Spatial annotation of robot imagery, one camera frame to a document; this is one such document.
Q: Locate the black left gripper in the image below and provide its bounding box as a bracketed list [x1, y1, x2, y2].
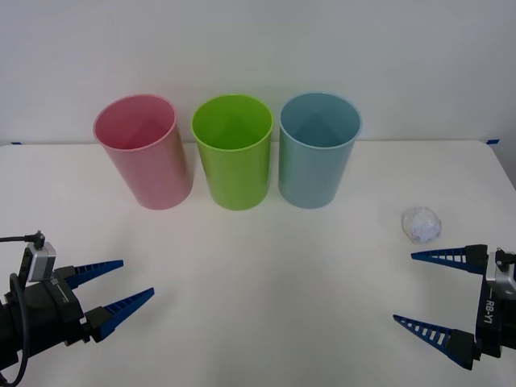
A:
[15, 259, 156, 362]

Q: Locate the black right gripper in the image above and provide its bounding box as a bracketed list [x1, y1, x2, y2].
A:
[392, 243, 516, 371]

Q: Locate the pink plastic bin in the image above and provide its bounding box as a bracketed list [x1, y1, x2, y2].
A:
[92, 94, 194, 210]

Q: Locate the green plastic bin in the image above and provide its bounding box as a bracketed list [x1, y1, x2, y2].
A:
[190, 94, 276, 211]

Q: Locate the pale blue plastic bin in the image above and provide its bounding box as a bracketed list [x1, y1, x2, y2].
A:
[277, 92, 363, 210]

